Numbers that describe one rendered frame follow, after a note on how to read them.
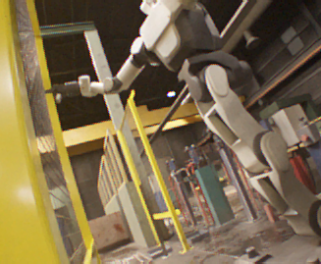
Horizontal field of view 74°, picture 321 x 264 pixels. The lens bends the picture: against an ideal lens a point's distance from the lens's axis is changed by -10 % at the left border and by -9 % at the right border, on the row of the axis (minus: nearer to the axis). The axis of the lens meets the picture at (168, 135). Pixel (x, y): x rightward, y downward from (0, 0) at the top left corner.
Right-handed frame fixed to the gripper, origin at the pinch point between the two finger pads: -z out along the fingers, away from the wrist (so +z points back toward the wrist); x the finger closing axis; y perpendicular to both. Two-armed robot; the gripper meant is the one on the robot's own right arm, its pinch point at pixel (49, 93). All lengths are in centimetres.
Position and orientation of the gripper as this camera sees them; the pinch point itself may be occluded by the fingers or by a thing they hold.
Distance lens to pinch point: 157.5
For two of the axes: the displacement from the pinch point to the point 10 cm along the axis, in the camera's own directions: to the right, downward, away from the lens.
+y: -3.6, -9.0, 2.4
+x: -2.9, 3.6, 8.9
